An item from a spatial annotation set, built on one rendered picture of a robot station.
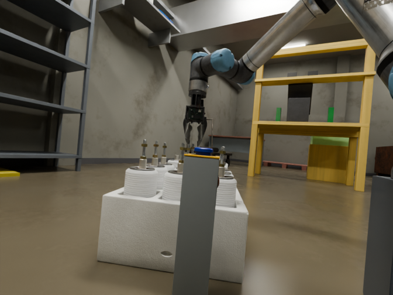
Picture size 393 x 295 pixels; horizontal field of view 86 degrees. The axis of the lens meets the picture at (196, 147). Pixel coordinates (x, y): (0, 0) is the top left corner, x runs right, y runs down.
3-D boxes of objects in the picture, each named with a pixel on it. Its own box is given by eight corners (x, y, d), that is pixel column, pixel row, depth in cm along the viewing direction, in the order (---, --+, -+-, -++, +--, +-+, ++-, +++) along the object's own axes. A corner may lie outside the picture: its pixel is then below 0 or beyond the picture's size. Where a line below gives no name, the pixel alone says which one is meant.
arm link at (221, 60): (242, 54, 77) (221, 62, 85) (221, 43, 70) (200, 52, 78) (241, 75, 77) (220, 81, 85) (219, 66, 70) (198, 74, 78)
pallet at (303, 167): (310, 169, 649) (310, 165, 649) (310, 171, 564) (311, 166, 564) (264, 164, 715) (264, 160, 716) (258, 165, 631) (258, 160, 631)
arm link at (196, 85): (189, 85, 88) (209, 86, 88) (189, 95, 88) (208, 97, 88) (188, 78, 81) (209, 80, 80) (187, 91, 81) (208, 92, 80)
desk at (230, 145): (216, 161, 626) (218, 137, 627) (262, 167, 561) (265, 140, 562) (206, 161, 563) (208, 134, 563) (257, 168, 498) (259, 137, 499)
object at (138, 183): (151, 236, 59) (157, 172, 59) (116, 234, 58) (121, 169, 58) (154, 223, 68) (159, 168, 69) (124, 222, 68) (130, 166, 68)
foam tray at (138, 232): (232, 227, 91) (236, 186, 91) (242, 284, 52) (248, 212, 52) (146, 216, 95) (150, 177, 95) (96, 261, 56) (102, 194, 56)
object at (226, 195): (207, 249, 54) (214, 179, 54) (193, 233, 63) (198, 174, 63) (238, 244, 58) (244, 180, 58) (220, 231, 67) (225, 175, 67)
